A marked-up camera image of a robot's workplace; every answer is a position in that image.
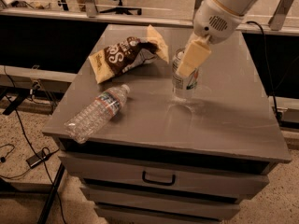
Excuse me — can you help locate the clear plastic water bottle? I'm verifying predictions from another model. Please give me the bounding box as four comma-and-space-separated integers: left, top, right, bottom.
64, 84, 130, 144

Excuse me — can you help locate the black cable behind table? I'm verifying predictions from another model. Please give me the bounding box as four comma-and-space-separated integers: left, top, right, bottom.
245, 21, 283, 123

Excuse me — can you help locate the black floor cable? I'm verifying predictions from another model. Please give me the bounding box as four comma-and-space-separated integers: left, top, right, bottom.
0, 65, 68, 224

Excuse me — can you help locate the grey drawer cabinet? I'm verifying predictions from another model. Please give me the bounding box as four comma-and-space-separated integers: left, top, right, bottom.
43, 33, 291, 224

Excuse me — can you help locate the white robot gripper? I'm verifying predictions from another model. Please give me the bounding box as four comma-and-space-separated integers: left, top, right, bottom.
176, 0, 243, 77

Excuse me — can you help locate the brown chip bag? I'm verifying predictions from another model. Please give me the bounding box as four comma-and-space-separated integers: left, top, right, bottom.
89, 25, 169, 84

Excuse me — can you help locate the black power adapter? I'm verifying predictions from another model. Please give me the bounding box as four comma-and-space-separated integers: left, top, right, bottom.
26, 150, 47, 169

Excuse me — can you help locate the metal frame rail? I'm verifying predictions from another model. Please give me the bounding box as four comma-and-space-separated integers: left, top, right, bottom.
0, 7, 299, 36

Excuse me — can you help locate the silver 7up soda can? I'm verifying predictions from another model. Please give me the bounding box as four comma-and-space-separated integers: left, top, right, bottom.
172, 49, 198, 99

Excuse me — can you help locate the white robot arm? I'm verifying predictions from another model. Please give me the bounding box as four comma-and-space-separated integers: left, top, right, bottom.
176, 0, 257, 77

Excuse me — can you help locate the black drawer handle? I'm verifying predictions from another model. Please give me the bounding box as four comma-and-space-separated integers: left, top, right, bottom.
142, 171, 177, 187

